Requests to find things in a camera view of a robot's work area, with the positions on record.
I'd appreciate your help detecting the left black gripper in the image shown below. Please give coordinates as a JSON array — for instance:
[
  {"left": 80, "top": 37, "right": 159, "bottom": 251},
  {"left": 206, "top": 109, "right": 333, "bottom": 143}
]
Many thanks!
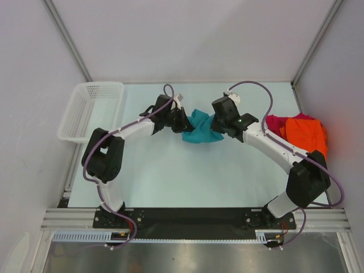
[{"left": 163, "top": 107, "right": 195, "bottom": 134}]

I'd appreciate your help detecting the white plastic basket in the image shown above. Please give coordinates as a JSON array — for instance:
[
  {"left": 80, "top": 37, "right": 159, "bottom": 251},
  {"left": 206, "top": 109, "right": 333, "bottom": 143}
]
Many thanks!
[{"left": 57, "top": 81, "right": 126, "bottom": 143}]

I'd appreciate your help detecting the aluminium frame rail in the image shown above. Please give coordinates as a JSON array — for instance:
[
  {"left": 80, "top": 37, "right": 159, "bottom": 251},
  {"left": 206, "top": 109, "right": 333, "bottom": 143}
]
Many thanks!
[{"left": 41, "top": 208, "right": 351, "bottom": 232}]

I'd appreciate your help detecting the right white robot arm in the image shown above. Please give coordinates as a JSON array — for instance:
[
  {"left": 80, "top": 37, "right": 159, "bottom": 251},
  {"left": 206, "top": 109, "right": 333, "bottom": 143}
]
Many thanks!
[{"left": 211, "top": 96, "right": 331, "bottom": 228}]

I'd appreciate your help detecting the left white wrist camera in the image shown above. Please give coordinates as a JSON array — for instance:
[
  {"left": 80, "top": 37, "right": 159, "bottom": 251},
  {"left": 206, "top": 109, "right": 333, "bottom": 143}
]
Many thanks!
[{"left": 174, "top": 94, "right": 183, "bottom": 102}]

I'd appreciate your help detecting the white slotted cable duct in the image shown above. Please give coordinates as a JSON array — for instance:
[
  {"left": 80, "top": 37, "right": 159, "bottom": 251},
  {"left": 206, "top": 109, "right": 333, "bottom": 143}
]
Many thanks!
[{"left": 53, "top": 231, "right": 283, "bottom": 244}]

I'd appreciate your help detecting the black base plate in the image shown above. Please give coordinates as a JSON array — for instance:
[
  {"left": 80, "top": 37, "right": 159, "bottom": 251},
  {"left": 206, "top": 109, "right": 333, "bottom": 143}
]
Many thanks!
[{"left": 93, "top": 207, "right": 296, "bottom": 241}]

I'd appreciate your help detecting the orange folded t shirt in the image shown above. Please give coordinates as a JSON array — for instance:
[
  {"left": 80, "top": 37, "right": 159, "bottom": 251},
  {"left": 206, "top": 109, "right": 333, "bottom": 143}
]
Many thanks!
[{"left": 279, "top": 118, "right": 328, "bottom": 158}]

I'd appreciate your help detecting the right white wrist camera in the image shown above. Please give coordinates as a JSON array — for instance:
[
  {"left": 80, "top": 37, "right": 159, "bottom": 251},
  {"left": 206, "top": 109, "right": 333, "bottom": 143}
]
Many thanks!
[{"left": 224, "top": 90, "right": 241, "bottom": 106}]

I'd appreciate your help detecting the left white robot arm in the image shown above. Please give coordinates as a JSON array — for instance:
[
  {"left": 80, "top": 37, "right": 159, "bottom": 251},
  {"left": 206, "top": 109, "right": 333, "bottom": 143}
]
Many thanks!
[{"left": 81, "top": 94, "right": 193, "bottom": 228}]

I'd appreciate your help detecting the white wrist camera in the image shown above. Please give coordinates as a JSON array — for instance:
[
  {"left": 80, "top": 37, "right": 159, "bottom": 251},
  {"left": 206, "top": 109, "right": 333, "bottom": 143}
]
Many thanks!
[
  {"left": 224, "top": 90, "right": 241, "bottom": 106},
  {"left": 174, "top": 94, "right": 183, "bottom": 102}
]

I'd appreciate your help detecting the teal t shirt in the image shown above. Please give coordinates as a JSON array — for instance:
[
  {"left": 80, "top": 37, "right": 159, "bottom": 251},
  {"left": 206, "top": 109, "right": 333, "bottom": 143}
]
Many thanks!
[{"left": 182, "top": 109, "right": 224, "bottom": 144}]

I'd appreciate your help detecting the magenta folded t shirt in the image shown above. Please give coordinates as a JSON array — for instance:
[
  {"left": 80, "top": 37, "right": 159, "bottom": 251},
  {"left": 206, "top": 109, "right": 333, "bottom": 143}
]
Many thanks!
[{"left": 266, "top": 113, "right": 313, "bottom": 137}]

